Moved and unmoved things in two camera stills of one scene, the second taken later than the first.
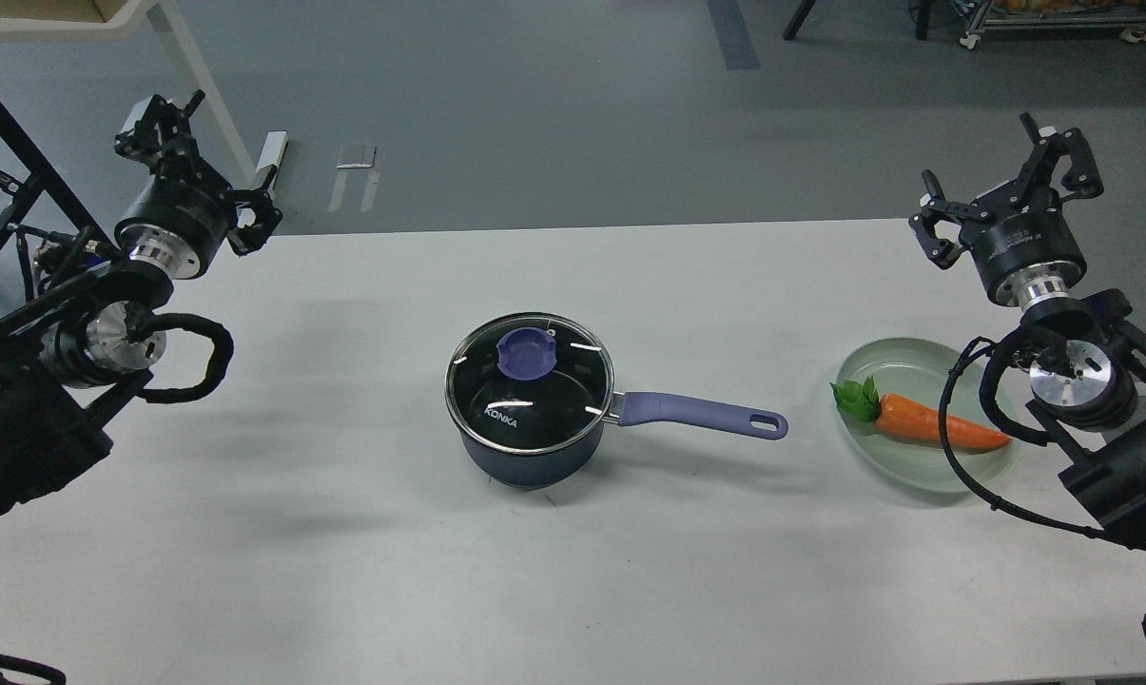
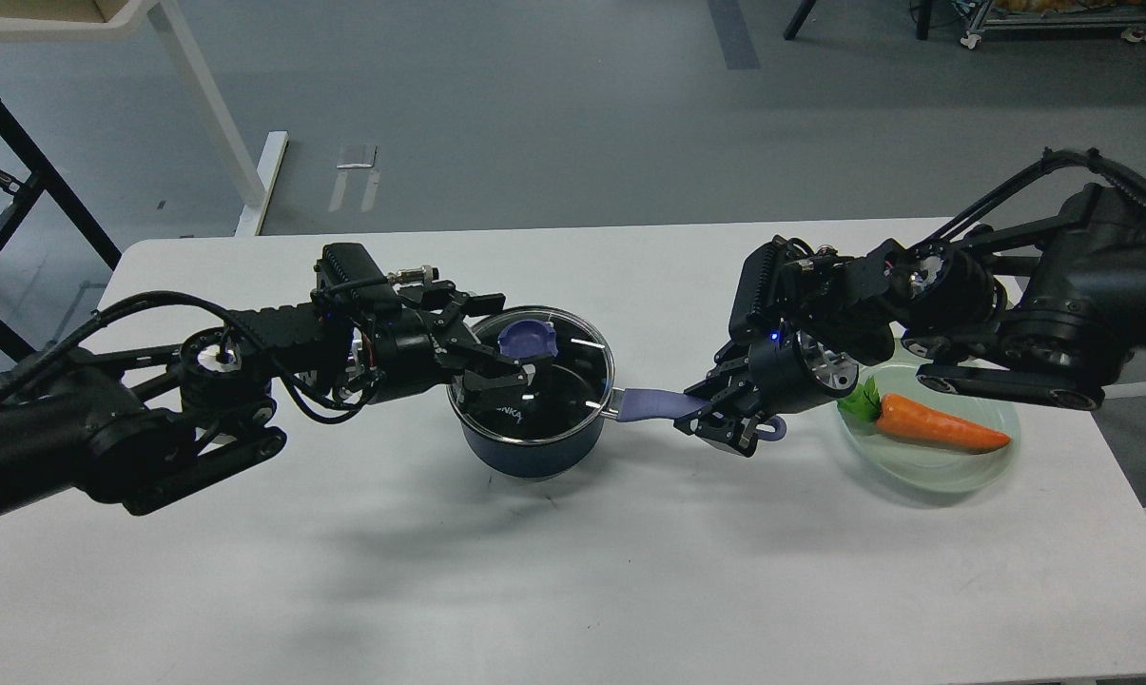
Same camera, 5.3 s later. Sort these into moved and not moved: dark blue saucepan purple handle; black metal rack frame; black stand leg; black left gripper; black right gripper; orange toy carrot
Moved: black right gripper; black left gripper
Not moved: orange toy carrot; black metal rack frame; dark blue saucepan purple handle; black stand leg
